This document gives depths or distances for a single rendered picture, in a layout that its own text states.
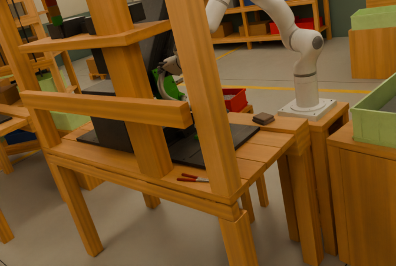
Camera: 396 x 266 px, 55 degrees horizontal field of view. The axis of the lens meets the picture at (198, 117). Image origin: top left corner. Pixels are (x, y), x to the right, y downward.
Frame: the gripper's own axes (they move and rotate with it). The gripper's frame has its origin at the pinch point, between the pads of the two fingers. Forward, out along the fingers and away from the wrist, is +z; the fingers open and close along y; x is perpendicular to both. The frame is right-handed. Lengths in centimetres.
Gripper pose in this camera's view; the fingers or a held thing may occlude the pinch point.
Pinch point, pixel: (163, 72)
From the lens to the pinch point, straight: 192.5
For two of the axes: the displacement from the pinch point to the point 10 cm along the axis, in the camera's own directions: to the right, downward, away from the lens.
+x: -1.3, 9.1, -4.0
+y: -7.4, -3.6, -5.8
